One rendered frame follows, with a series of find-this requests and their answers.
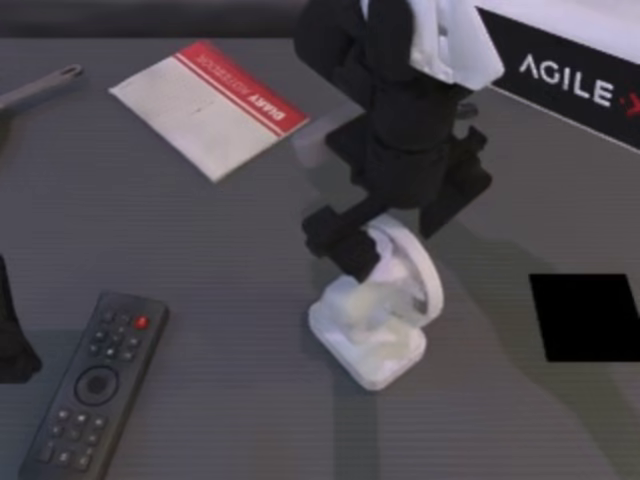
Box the white earbud charging case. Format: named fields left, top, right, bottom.
left=307, top=214, right=445, bottom=392

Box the black square patch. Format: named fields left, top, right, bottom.
left=528, top=273, right=640, bottom=363

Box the white and black AgileX base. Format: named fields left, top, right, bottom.
left=473, top=0, right=640, bottom=152

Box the red and white diary notebook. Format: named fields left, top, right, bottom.
left=108, top=40, right=311, bottom=184

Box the black remote control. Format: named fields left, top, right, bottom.
left=18, top=291, right=170, bottom=480

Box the black object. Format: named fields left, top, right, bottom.
left=0, top=254, right=44, bottom=385

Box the grey tool handle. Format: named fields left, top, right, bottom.
left=0, top=63, right=84, bottom=109

